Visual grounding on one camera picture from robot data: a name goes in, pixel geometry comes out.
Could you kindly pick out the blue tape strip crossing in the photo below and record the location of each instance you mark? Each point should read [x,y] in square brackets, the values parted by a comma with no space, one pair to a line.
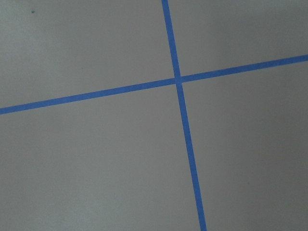
[153,84]

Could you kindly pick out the blue tape strip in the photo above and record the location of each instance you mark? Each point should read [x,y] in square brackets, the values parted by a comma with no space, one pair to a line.
[184,115]

